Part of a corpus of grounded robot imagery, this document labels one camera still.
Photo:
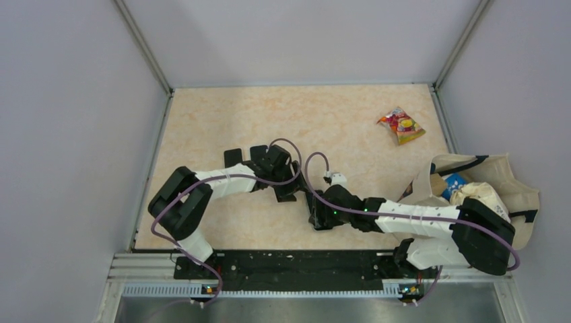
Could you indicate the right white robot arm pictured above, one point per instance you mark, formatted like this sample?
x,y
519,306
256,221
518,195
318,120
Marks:
x,y
469,234

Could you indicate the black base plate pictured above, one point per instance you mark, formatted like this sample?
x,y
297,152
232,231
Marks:
x,y
301,270

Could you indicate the white paper wrapped bundle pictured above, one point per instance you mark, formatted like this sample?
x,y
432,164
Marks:
x,y
484,193

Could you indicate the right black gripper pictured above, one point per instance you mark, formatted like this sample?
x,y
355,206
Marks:
x,y
328,219

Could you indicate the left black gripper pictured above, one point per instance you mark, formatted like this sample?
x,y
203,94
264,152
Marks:
x,y
286,194

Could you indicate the colourful snack packet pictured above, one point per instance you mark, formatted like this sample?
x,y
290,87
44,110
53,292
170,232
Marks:
x,y
402,125

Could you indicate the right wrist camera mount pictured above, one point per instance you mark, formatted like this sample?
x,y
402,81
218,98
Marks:
x,y
335,178

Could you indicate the blue box in bag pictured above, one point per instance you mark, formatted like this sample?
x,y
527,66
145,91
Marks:
x,y
454,182

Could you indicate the beige tote bag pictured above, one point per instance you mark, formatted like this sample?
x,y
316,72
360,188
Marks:
x,y
487,176

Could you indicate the black phone white edge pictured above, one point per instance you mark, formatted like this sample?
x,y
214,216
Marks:
x,y
232,157

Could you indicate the grey slotted cable duct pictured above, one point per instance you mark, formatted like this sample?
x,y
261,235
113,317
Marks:
x,y
197,290

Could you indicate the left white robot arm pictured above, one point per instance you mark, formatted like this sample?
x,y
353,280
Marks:
x,y
180,203

